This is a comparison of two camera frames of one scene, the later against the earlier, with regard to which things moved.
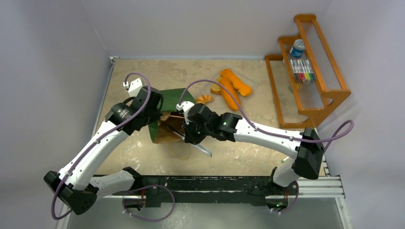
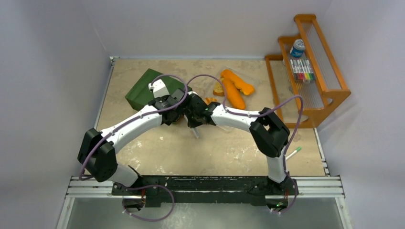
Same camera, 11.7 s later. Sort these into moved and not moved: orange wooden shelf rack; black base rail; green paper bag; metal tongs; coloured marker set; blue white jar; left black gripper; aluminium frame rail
Moved: left black gripper; metal tongs; green paper bag
Not moved: coloured marker set; black base rail; blue white jar; aluminium frame rail; orange wooden shelf rack
